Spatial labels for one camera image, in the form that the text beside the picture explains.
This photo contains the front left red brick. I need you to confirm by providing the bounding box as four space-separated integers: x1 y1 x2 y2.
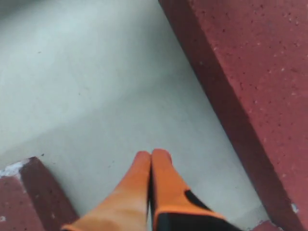
160 0 308 231

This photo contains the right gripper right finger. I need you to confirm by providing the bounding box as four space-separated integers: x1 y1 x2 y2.
150 149 240 231

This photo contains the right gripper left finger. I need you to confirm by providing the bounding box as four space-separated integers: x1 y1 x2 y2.
61 151 151 231

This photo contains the diagonal top red brick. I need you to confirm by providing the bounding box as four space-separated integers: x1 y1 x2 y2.
0 157 79 231

